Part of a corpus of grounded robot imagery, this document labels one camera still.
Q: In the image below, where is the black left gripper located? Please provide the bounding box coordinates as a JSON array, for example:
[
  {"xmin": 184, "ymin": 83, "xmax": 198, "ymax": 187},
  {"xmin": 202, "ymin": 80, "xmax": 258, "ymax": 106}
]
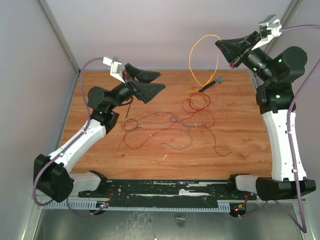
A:
[{"xmin": 108, "ymin": 63, "xmax": 166, "ymax": 110}]

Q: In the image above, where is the yellow wire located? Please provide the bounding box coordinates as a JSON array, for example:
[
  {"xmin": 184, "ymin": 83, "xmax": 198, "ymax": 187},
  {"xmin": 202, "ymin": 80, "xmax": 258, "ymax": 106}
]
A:
[{"xmin": 186, "ymin": 34, "xmax": 222, "ymax": 103}]

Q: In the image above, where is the black zip tie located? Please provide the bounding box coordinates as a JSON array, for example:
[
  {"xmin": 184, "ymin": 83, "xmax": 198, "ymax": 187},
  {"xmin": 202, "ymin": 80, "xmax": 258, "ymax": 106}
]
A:
[{"xmin": 125, "ymin": 102, "xmax": 132, "ymax": 119}]

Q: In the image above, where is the purple dark wire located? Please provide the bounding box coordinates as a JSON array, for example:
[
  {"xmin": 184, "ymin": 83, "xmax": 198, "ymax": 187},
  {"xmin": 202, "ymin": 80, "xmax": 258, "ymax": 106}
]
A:
[{"xmin": 123, "ymin": 112, "xmax": 233, "ymax": 157}]

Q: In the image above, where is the red wire tangle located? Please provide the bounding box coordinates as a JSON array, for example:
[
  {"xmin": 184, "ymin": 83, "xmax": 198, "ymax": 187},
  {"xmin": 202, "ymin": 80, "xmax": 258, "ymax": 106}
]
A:
[{"xmin": 123, "ymin": 92, "xmax": 216, "ymax": 150}]

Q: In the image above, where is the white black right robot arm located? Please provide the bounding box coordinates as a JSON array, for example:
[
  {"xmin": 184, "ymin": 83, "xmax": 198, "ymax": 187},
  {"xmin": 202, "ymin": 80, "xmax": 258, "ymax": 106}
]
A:
[{"xmin": 215, "ymin": 31, "xmax": 316, "ymax": 201}]

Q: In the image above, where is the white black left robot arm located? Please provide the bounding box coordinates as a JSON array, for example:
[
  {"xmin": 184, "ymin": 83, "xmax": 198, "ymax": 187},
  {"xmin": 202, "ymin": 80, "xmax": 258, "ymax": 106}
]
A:
[{"xmin": 32, "ymin": 62, "xmax": 166, "ymax": 203}]

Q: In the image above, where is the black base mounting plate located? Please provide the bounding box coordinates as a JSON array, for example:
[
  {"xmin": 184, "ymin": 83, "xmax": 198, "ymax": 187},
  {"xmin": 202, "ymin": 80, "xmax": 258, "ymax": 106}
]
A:
[{"xmin": 78, "ymin": 179, "xmax": 257, "ymax": 209}]

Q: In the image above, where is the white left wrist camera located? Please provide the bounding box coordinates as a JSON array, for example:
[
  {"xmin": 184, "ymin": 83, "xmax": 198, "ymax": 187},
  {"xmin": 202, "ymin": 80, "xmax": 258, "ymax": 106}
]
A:
[{"xmin": 102, "ymin": 56, "xmax": 125, "ymax": 83}]

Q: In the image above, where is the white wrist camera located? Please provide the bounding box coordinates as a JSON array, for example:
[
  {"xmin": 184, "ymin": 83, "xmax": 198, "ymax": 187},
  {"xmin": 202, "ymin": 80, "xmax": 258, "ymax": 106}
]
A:
[
  {"xmin": 252, "ymin": 14, "xmax": 282, "ymax": 50},
  {"xmin": 102, "ymin": 56, "xmax": 125, "ymax": 83}
]

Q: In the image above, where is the adjustable wrench black handle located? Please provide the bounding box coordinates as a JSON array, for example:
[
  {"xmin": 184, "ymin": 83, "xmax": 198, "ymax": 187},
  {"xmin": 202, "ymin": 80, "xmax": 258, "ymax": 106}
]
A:
[{"xmin": 198, "ymin": 76, "xmax": 224, "ymax": 93}]

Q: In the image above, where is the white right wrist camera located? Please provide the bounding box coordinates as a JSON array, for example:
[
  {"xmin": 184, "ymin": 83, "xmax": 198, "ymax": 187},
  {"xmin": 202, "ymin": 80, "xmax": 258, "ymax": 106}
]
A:
[{"xmin": 252, "ymin": 14, "xmax": 282, "ymax": 50}]

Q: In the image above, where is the grey slotted cable duct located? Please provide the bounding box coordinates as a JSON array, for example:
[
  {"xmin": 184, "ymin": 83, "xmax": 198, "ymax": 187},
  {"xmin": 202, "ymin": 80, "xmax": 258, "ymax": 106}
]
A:
[{"xmin": 41, "ymin": 199, "xmax": 231, "ymax": 213}]

